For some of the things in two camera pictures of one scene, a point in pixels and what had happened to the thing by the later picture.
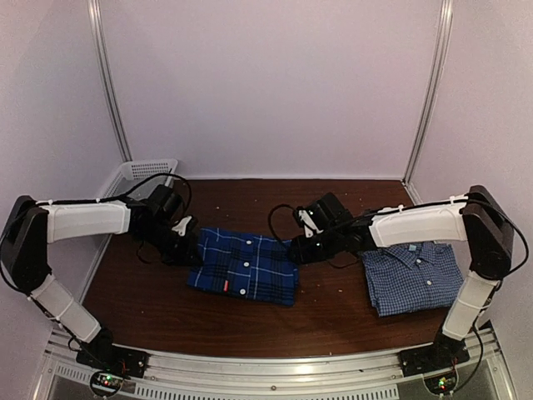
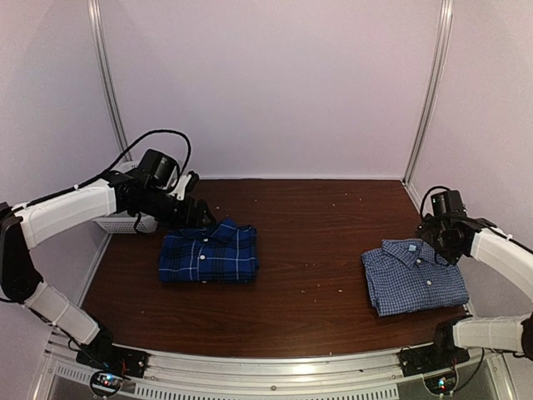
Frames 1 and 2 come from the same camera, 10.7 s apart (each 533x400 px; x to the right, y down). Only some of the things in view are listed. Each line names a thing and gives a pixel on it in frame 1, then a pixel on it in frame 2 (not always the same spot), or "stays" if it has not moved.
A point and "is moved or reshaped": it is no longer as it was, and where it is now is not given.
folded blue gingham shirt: (414, 277) stays
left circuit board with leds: (106, 382) stays
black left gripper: (188, 249) to (186, 222)
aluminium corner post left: (94, 17) stays
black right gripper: (301, 252) to (426, 232)
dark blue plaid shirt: (258, 267) is moved or reshaped
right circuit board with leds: (440, 385) stays
